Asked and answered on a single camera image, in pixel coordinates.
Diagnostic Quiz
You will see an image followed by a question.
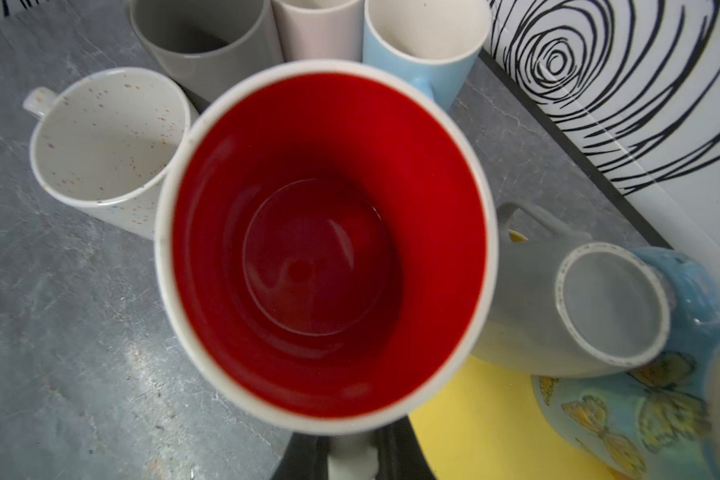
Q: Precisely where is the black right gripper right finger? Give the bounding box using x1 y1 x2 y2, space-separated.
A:
376 416 435 480

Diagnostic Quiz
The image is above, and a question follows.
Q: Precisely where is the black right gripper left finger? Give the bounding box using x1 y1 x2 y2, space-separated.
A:
271 433 330 480

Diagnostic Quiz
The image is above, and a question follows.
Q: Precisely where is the small cream mug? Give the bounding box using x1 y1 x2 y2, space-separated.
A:
155 60 499 479

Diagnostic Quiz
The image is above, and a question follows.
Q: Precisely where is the blue butterfly mug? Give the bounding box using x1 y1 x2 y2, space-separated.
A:
532 247 720 479

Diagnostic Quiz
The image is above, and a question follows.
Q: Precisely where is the cream speckled mug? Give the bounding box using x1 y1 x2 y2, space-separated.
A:
23 67 198 239

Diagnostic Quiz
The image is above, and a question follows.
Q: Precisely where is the light blue mug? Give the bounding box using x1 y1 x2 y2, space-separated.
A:
362 0 492 110

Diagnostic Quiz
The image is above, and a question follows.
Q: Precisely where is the grey mug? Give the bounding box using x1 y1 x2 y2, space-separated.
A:
472 200 671 378
127 0 284 110

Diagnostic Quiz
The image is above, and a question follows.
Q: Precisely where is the pink mug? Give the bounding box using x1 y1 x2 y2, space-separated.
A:
272 0 365 62

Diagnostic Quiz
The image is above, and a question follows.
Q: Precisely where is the yellow plastic tray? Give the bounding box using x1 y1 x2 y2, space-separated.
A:
407 227 631 480

